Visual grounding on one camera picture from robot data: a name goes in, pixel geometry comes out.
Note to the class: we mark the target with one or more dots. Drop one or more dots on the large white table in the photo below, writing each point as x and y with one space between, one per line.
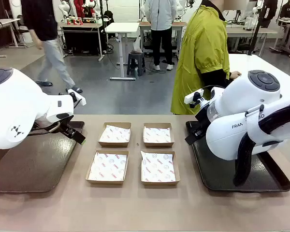
256 62

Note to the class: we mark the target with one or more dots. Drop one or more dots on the person in black top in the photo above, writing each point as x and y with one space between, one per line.
38 21

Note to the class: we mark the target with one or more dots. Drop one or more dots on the brown cardboard food box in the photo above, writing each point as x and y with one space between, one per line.
159 183
158 145
105 182
114 144

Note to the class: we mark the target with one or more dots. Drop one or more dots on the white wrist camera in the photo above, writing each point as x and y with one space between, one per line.
192 97
78 97

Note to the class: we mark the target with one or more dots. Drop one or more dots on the black stand pole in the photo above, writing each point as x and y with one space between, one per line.
256 33

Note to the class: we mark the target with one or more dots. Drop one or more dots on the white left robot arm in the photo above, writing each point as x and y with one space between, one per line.
17 101

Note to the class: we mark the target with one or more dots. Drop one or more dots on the person in black clothes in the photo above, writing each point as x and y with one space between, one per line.
268 12

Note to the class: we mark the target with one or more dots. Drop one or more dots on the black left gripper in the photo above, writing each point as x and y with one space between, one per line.
67 131

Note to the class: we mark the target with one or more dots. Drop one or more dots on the white printed paper liner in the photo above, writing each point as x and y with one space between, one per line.
107 166
114 134
158 166
157 134

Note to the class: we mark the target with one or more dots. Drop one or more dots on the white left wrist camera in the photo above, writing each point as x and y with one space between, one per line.
78 97

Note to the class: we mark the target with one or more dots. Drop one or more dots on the white height adjustable desk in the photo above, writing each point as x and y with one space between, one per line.
122 27

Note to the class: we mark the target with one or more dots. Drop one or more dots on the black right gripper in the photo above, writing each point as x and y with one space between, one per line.
201 125

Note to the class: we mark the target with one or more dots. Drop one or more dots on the person's right forearm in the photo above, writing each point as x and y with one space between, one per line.
215 77

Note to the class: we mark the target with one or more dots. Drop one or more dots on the dark grey plastic stool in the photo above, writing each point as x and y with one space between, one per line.
136 61

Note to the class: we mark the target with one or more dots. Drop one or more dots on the background work table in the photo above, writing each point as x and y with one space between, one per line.
178 24
82 38
241 31
2 24

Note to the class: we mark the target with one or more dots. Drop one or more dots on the person in green jacket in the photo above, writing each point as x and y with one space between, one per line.
198 53

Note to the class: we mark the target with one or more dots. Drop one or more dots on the brown plastic tray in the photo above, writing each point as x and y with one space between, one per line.
38 164

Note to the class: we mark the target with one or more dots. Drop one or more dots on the person in white jacket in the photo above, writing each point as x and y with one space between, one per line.
160 14

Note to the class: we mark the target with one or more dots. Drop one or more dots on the person's right hand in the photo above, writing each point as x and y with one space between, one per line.
235 74

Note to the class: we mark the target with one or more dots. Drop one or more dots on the white bag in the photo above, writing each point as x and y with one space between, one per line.
136 46

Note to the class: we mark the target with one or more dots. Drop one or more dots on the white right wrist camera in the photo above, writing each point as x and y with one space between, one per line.
192 97

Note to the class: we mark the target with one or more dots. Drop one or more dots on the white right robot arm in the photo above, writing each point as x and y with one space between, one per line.
244 101

